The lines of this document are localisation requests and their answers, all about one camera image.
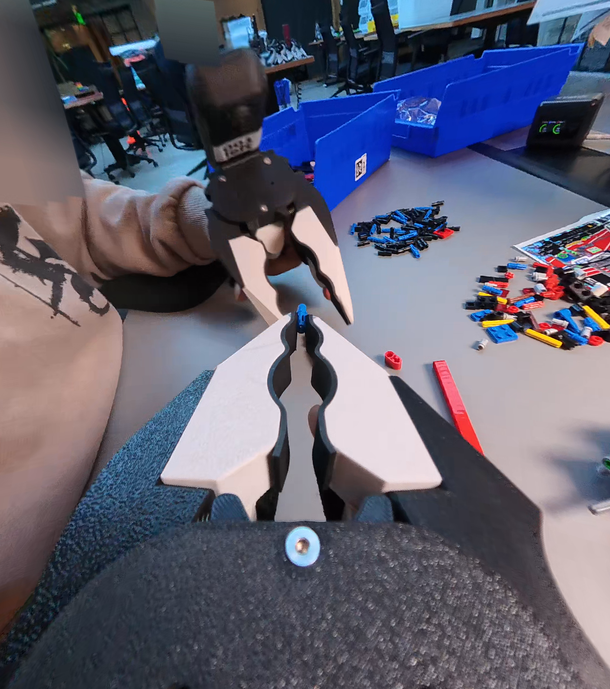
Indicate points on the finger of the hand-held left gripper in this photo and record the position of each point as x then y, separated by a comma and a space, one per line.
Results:
248, 264
326, 258

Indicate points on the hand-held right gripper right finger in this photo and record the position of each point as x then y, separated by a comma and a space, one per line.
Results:
380, 430

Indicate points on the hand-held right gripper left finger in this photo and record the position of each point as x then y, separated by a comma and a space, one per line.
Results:
229, 425

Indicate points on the heap of large toy parts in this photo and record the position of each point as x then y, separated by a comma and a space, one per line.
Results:
305, 172

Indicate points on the blue toy pin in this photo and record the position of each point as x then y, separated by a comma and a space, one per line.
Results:
301, 317

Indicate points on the small red toy connector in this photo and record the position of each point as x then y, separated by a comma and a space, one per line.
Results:
392, 360

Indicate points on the long red toy beam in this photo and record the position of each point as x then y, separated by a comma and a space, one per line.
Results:
455, 403

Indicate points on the pile of blue black pins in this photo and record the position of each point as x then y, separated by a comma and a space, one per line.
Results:
407, 231

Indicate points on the labelled blue storage bin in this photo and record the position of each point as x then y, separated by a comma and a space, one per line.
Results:
348, 145

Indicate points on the pile of mixed toy bricks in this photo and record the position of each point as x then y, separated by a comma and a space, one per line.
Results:
563, 312

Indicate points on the person's left forearm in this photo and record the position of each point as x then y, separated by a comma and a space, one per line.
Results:
148, 226

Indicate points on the person's left hand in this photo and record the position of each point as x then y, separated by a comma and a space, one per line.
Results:
283, 264

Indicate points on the person's right hand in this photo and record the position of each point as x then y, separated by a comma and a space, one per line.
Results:
313, 420

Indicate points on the black round pad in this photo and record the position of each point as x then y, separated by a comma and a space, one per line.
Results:
165, 290

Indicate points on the small grey toy bush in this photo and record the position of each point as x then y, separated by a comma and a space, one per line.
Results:
481, 344

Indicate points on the row of black office chairs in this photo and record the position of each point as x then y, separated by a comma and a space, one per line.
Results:
138, 118

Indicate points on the cluttered background workbench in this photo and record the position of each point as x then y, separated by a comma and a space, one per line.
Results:
283, 54

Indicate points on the shiny clear plastic bag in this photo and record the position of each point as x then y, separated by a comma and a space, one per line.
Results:
418, 111

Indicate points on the background wooden desk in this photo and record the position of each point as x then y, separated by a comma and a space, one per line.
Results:
84, 97

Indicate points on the person's beige clothing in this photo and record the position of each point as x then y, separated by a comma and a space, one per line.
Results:
25, 430

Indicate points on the white storage box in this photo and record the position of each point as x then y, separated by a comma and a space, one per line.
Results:
423, 12

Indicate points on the black power bank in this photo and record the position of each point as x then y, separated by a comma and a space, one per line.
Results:
563, 121

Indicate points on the holographic sticker sheet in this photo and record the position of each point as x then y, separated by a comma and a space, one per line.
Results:
606, 242

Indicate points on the instruction booklet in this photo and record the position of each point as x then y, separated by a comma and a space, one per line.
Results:
579, 9

